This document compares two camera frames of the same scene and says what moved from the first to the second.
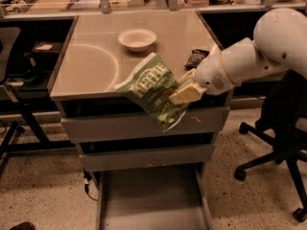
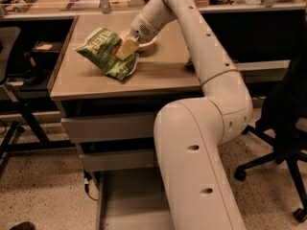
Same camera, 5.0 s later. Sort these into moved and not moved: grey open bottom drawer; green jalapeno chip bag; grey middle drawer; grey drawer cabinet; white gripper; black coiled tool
Moved: white gripper; green jalapeno chip bag
Not moved: black coiled tool; grey drawer cabinet; grey middle drawer; grey open bottom drawer
